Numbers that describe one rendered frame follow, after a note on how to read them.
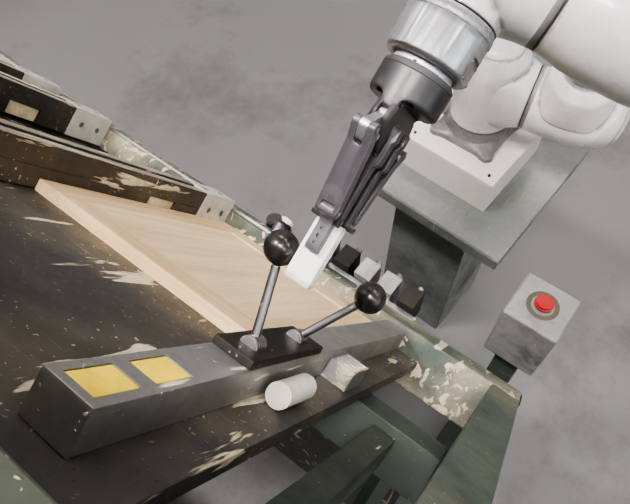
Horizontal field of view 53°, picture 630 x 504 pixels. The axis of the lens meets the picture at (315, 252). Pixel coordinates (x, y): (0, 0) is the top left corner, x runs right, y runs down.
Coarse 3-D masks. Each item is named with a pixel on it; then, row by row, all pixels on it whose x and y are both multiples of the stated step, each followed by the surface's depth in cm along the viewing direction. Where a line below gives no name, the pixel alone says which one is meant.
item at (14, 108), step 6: (12, 102) 131; (18, 102) 132; (6, 108) 131; (12, 108) 132; (18, 108) 133; (24, 108) 134; (30, 108) 135; (12, 114) 133; (18, 114) 134; (24, 114) 135; (30, 114) 136; (36, 114) 138; (30, 120) 137
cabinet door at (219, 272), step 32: (64, 192) 92; (96, 192) 103; (96, 224) 88; (128, 224) 96; (160, 224) 108; (192, 224) 122; (224, 224) 142; (128, 256) 86; (160, 256) 89; (192, 256) 100; (224, 256) 113; (256, 256) 129; (192, 288) 83; (224, 288) 93; (256, 288) 103; (288, 288) 117; (320, 288) 133; (224, 320) 80; (288, 320) 94; (352, 320) 121
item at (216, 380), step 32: (384, 320) 127; (160, 352) 53; (192, 352) 57; (224, 352) 61; (320, 352) 80; (352, 352) 95; (384, 352) 118; (32, 384) 41; (64, 384) 41; (160, 384) 48; (192, 384) 51; (224, 384) 57; (256, 384) 64; (32, 416) 41; (64, 416) 40; (96, 416) 40; (128, 416) 44; (160, 416) 49; (192, 416) 54; (64, 448) 40; (96, 448) 43
